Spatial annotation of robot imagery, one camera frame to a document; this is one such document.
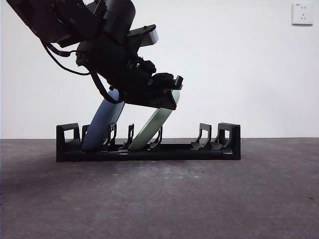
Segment green round plate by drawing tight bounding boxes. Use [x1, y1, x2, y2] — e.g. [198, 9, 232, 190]
[128, 90, 181, 151]

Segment blue round plate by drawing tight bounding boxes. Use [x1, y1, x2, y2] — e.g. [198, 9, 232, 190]
[82, 89, 125, 152]

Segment black plastic plate rack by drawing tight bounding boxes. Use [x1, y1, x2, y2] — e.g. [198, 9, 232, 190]
[56, 122, 242, 162]

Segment black cable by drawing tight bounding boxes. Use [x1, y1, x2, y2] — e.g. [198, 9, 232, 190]
[89, 72, 125, 104]
[41, 39, 90, 75]

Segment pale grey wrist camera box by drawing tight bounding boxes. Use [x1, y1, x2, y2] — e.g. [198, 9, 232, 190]
[127, 24, 160, 47]

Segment white wall socket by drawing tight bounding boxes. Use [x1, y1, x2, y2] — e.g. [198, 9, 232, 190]
[292, 2, 314, 25]

